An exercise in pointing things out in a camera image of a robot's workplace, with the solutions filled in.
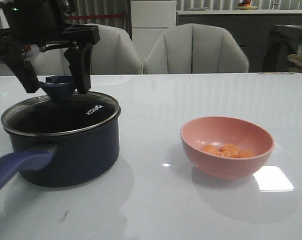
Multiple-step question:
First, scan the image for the grey upholstered chair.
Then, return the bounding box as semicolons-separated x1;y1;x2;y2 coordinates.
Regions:
143;23;249;75
32;24;142;76

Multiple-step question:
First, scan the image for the grey counter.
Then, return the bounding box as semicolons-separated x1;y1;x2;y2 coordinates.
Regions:
177;9;302;72

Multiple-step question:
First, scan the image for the pink bowl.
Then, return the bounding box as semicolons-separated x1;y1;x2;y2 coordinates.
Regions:
180;116;275;180

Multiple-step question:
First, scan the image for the left grey upholstered chair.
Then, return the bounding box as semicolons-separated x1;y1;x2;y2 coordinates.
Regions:
32;24;142;76

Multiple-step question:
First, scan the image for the glass lid blue knob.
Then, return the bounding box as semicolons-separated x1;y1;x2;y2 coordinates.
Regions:
1;75;121;138

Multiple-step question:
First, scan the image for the right grey upholstered chair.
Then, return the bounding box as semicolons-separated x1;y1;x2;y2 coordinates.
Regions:
143;23;249;75

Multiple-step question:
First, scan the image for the fruit plate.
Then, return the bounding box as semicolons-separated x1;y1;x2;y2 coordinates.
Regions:
235;0;258;11

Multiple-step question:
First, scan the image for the red barrier tape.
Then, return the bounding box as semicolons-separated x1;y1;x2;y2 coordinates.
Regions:
66;13;125;20

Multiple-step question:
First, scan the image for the white cabinet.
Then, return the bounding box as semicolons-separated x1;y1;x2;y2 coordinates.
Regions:
131;0;176;61

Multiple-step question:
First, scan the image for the dark blue saucepan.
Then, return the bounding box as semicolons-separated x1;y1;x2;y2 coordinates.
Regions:
0;91;122;200

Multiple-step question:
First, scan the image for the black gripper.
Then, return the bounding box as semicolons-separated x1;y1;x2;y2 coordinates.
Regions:
0;0;100;94

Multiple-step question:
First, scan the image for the dark armchair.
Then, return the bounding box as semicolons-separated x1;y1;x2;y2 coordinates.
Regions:
262;25;302;72

